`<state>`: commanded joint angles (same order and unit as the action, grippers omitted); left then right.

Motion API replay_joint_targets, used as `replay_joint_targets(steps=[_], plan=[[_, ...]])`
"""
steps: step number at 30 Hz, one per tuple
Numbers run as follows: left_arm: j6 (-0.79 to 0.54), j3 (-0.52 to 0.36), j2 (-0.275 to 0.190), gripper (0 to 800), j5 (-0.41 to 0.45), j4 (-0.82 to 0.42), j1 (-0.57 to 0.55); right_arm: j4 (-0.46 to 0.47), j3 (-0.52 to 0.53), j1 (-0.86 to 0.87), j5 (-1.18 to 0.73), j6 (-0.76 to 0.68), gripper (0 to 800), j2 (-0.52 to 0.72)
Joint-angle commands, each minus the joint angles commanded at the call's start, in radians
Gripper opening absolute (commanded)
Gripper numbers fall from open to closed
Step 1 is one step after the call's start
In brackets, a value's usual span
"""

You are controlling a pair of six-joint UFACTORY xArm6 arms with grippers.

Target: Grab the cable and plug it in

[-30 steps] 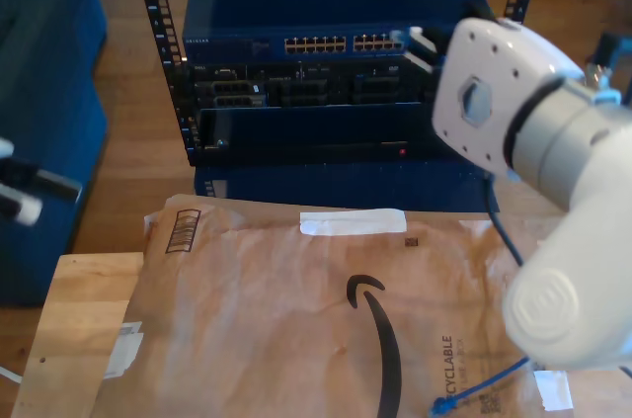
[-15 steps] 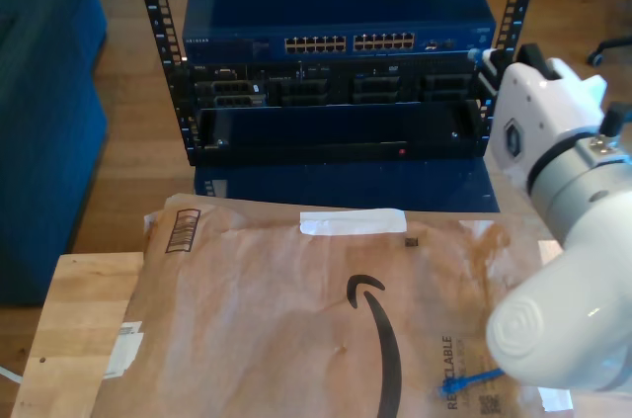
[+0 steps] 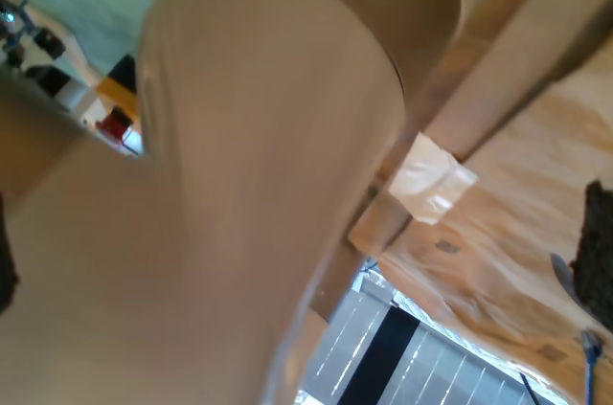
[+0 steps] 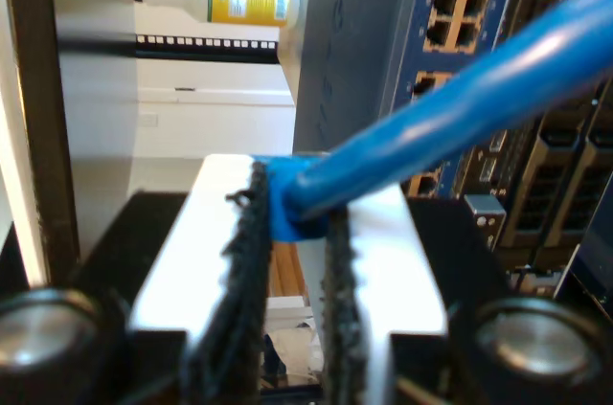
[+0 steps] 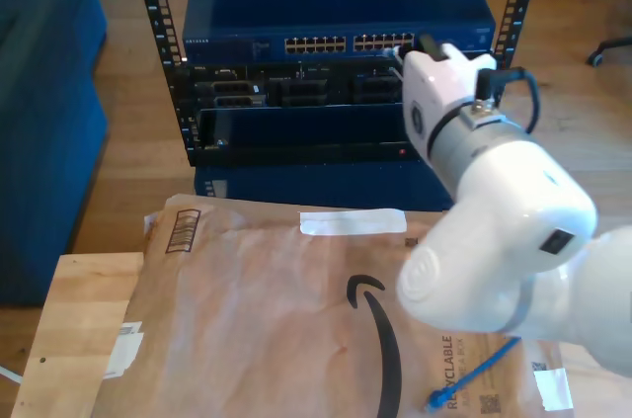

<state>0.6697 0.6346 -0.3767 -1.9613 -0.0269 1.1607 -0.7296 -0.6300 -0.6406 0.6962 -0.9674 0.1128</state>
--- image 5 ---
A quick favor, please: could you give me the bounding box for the blue network cable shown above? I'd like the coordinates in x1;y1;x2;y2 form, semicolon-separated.
425;336;522;413

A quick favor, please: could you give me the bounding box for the black rack server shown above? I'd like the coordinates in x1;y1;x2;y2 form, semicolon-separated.
185;57;407;109

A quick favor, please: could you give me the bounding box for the black rack shelf tray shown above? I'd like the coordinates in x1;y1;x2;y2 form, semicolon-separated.
190;100;435;168

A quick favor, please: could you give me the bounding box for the long white tape strip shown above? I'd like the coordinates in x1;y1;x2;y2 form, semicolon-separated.
299;208;409;235

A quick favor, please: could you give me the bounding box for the black office chair base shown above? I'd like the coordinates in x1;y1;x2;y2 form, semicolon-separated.
586;35;632;67

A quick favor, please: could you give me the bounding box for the brown paper mailer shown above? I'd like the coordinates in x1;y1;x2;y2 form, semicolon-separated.
93;193;577;418

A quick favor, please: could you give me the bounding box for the short white tape piece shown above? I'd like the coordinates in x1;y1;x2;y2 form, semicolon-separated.
534;367;574;412

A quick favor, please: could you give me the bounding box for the blue sofa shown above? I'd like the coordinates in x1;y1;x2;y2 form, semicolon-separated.
0;0;110;308

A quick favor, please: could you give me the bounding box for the white shipping label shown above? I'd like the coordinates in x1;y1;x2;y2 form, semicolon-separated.
103;321;145;379

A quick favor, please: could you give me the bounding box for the short black wrist cable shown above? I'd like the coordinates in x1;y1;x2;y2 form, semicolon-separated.
474;65;540;136

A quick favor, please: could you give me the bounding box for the black open rack frame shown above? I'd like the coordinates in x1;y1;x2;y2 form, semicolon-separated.
133;0;545;168

